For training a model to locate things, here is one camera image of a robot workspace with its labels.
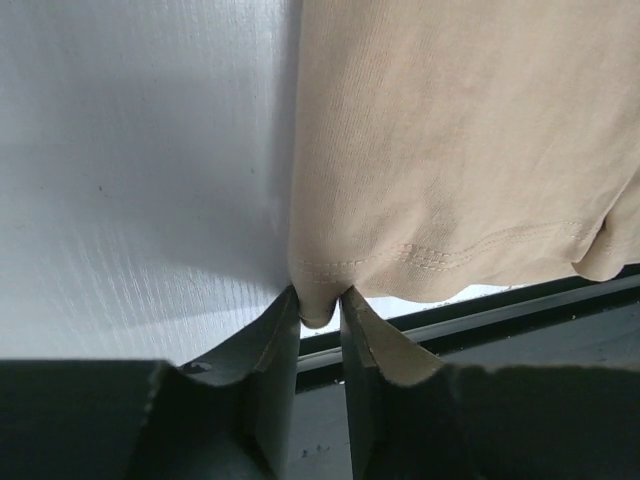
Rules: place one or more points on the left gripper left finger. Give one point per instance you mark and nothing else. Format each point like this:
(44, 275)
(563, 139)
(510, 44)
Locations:
(226, 414)

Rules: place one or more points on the beige t shirt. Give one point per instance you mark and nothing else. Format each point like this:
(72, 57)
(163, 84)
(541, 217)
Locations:
(441, 144)

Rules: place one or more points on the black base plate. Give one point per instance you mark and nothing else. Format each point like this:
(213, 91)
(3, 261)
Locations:
(569, 321)

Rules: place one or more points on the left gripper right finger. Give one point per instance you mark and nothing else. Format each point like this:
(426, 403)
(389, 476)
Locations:
(402, 420)

